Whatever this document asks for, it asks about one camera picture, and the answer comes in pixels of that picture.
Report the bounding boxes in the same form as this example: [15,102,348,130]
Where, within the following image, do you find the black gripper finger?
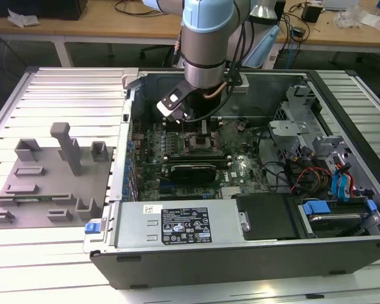
[199,118,210,144]

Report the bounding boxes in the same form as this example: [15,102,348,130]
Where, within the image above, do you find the black plastic drive cover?
[234,193,301,242]

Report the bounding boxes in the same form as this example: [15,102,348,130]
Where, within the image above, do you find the flat white carton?
[360,12,380,33]

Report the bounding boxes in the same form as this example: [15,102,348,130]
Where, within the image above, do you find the open black PC case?
[82,68,380,291]

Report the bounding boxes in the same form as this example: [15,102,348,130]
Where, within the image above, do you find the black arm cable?
[188,6,253,124]

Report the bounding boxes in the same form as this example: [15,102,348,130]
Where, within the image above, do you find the black graphics card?
[168,162,219,186]

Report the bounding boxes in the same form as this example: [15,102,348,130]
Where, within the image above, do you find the small black box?
[301,3,322,23]

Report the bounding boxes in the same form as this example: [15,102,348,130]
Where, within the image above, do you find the green motherboard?
[130,118,275,202]

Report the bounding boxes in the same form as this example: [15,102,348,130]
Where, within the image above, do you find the large black box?
[0,0,89,20]

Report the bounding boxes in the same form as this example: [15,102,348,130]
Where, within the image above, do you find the grey power supply with label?
[113,201,245,251]

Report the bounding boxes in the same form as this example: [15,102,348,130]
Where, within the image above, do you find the silver chipset heatsink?
[220,186,245,200]

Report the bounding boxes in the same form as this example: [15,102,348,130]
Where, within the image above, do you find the crumpled clear plastic bag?
[6,8,41,29]

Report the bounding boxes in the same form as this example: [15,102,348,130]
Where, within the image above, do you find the white box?
[322,0,359,10]

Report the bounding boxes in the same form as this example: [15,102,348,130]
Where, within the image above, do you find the grey parts rack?
[0,122,115,229]

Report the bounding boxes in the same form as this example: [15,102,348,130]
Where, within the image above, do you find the clear plastic bags pile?
[332,5,370,30]

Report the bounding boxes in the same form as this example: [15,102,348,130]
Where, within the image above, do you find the blue hanging cable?
[287,37,297,69]

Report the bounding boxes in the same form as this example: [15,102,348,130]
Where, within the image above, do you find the black desk cables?
[113,0,161,17]

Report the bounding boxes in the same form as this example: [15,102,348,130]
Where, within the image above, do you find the silver metal drive cage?
[267,84,326,161]

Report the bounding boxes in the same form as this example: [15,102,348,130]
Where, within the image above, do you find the red yellow power wire bundle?
[289,167,335,194]

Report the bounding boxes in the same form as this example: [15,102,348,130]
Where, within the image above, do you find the hard disk in blue carrier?
[299,198,378,239]

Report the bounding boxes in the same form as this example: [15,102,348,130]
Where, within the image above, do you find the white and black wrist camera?
[156,80,191,124]

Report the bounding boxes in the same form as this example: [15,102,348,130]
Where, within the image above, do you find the black cable bundle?
[261,160,294,193]

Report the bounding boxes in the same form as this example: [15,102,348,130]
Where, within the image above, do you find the metal socket cover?
[215,122,243,150]

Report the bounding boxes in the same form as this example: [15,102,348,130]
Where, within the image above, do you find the silver CPU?
[189,139,217,153]

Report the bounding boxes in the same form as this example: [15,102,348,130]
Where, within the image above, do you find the CPU socket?
[182,131,219,156]

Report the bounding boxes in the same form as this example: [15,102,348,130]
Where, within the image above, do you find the wooden desk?
[0,12,184,68]
[274,6,380,64]

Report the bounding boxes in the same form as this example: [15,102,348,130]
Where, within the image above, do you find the blue flat data cable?
[331,160,354,201]

